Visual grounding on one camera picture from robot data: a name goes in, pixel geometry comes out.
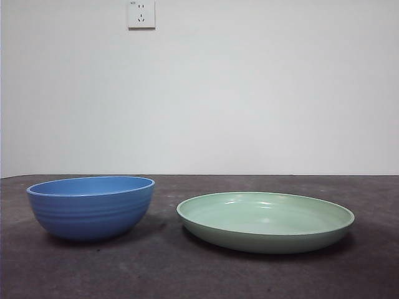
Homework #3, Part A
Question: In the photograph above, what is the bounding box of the green round plate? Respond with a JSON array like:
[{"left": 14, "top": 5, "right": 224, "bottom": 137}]
[{"left": 176, "top": 191, "right": 356, "bottom": 255}]

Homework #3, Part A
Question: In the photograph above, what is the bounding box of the blue ribbed bowl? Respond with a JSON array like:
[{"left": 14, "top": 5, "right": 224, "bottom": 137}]
[{"left": 26, "top": 176, "right": 156, "bottom": 241}]

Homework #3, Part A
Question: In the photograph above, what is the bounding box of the white wall socket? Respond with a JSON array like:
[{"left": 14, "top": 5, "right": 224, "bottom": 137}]
[{"left": 127, "top": 0, "right": 156, "bottom": 31}]

